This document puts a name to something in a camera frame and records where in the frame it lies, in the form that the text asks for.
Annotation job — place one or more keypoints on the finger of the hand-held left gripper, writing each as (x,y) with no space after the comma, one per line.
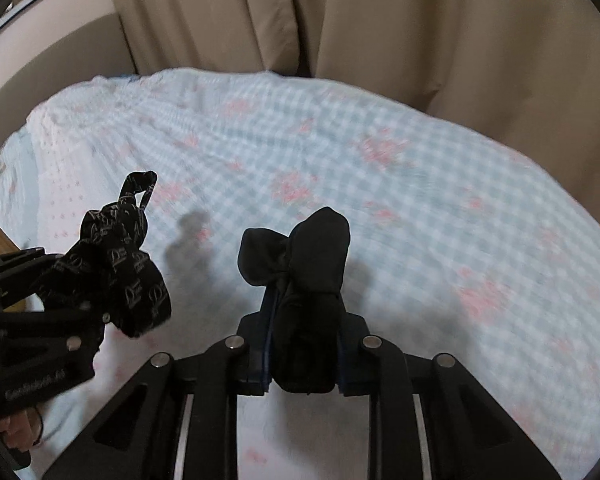
(10,262)
(40,325)

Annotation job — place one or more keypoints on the grey padded headboard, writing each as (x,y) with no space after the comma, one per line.
(55,50)

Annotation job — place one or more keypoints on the light blue checked blanket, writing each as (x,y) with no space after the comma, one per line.
(355,170)

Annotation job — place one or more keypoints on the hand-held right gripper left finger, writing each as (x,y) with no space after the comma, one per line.
(260,355)

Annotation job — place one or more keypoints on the plain black sock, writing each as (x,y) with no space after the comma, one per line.
(310,280)

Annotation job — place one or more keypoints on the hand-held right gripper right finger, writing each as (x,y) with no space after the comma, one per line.
(350,355)

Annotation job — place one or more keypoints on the black printed cloth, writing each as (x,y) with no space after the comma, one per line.
(115,265)

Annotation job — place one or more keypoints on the beige curtain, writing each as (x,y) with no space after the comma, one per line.
(405,35)

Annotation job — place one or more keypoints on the person's left hand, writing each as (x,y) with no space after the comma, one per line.
(15,430)

